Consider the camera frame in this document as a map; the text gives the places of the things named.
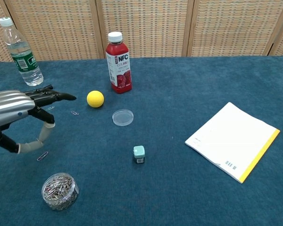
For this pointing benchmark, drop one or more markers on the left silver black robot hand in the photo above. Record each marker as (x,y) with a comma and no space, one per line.
(9,106)

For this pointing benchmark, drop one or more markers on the paperclip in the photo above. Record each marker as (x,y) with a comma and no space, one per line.
(42,156)
(51,108)
(74,113)

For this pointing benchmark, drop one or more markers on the clear tub of paperclips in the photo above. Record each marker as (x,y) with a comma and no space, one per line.
(59,195)

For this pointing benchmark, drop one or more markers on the clear round plastic lid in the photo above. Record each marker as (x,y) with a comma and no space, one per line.
(122,117)

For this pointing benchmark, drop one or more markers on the white marker black cap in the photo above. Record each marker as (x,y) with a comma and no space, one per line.
(49,86)

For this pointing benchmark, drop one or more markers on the clear water bottle green label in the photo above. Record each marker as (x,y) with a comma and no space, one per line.
(21,54)

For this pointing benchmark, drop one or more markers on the yellow ball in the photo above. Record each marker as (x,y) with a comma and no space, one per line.
(95,99)

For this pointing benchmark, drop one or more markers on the red NFC juice bottle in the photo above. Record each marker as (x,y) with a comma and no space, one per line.
(119,70)

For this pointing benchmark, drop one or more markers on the small teal cube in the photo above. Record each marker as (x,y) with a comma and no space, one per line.
(139,153)

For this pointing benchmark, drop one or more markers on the blue felt table cover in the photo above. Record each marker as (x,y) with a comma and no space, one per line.
(179,94)

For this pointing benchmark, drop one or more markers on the white notebook yellow spine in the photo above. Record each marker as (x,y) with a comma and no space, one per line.
(231,141)

